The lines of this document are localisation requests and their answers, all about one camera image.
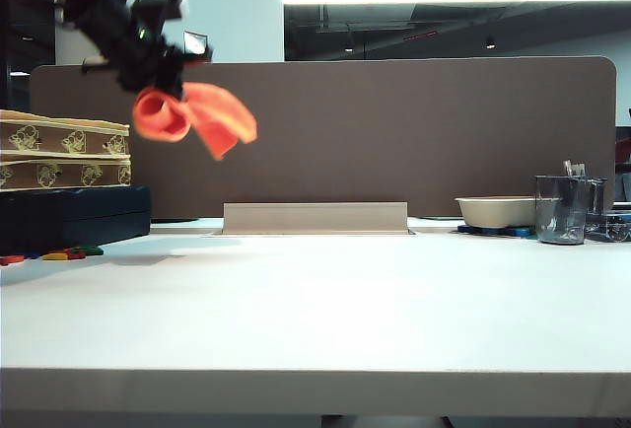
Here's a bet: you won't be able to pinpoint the patterned stacked boxes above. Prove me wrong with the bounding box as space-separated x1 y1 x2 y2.
0 108 132 158

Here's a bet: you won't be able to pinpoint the dark blue hard case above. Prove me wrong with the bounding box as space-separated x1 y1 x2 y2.
0 184 152 256

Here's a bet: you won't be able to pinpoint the clear plastic jar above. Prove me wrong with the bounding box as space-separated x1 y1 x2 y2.
585 177 608 217

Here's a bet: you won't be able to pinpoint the beige bear-print cushion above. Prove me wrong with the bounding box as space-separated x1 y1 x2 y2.
0 154 133 192

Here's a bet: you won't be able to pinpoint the grey cable tray flap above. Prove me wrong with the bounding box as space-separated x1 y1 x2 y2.
221 201 410 237

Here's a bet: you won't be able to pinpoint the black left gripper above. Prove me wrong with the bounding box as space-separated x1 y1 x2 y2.
82 18 214 102

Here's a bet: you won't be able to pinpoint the clear plastic measuring cup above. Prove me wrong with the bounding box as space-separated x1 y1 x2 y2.
533 175 591 246

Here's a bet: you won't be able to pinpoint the framed wall sign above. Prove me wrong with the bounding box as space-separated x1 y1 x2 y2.
182 30 209 54

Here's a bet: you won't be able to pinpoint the brown desk divider panel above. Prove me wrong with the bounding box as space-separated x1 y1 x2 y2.
28 55 618 225

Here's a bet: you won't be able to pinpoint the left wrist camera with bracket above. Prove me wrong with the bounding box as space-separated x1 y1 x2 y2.
131 0 191 42

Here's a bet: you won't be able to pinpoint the orange microfiber cloth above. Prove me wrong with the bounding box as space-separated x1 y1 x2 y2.
131 81 259 162

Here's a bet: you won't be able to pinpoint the white paper bowl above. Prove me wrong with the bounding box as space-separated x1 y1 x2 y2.
454 195 541 230

